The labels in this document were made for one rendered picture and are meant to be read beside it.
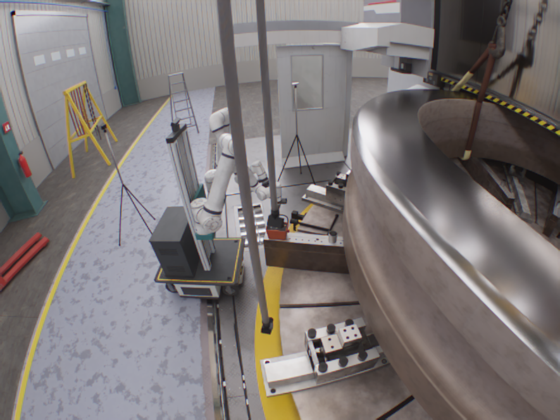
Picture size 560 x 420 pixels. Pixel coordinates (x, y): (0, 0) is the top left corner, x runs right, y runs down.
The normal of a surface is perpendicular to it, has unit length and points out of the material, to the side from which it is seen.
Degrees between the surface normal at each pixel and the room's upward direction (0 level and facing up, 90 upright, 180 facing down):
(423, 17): 90
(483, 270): 0
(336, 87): 90
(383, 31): 90
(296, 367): 0
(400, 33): 90
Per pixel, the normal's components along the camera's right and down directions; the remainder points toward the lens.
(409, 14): 0.19, 0.58
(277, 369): -0.05, -0.80
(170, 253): -0.02, 0.59
